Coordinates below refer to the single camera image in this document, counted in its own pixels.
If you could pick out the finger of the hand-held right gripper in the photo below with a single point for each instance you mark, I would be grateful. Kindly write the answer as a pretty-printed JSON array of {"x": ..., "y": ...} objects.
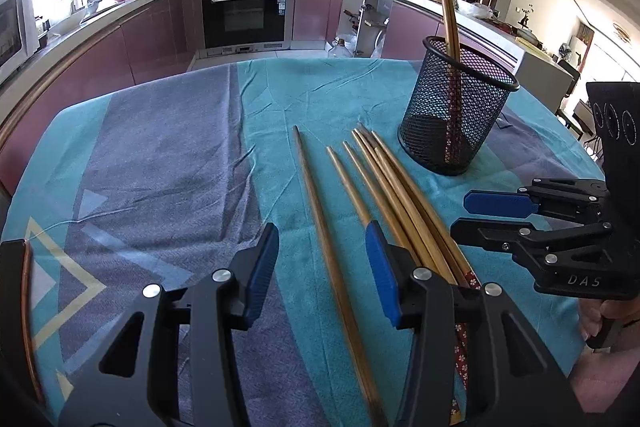
[
  {"x": 495, "y": 203},
  {"x": 500, "y": 234}
]

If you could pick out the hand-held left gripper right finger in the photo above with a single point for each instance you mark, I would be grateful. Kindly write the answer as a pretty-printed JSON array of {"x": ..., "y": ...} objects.
[{"x": 382, "y": 272}]

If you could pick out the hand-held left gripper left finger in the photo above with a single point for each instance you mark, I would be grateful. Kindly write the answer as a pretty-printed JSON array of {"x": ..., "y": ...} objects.
[{"x": 260, "y": 267}]

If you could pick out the black mesh utensil holder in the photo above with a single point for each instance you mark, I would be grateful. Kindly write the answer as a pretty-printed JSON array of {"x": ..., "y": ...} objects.
[{"x": 480, "y": 132}]

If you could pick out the bundle of wooden chopsticks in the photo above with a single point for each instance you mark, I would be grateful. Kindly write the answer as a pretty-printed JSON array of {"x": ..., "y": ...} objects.
[{"x": 395, "y": 182}]

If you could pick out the person's right forearm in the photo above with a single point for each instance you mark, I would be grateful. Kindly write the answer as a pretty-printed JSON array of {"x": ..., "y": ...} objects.
[{"x": 605, "y": 387}]

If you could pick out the person's right hand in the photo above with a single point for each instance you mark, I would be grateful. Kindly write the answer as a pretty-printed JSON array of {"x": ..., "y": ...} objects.
[{"x": 592, "y": 322}]

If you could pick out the dark chair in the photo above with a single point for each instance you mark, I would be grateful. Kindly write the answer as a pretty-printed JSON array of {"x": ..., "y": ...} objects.
[{"x": 580, "y": 114}]

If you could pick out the white counter cabinet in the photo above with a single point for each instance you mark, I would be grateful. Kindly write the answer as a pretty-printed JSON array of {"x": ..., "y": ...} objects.
[{"x": 542, "y": 77}]

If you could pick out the teal and grey tablecloth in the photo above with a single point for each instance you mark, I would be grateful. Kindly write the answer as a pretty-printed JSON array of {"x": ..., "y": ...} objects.
[{"x": 175, "y": 157}]

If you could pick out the wide white bowl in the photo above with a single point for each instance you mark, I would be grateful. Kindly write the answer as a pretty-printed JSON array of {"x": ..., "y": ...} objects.
[{"x": 475, "y": 9}]

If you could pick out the clear water jug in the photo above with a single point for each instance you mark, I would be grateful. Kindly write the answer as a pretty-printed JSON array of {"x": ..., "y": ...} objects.
[{"x": 340, "y": 49}]

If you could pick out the black built-in oven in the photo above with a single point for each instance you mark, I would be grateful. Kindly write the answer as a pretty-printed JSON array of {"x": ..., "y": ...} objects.
[{"x": 245, "y": 17}]

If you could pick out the purple kitchen cabinets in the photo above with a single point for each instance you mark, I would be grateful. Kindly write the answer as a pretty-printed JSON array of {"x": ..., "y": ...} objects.
[{"x": 150, "y": 27}]

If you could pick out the white microwave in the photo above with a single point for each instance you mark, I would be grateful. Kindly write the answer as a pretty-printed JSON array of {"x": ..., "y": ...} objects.
[{"x": 15, "y": 27}]

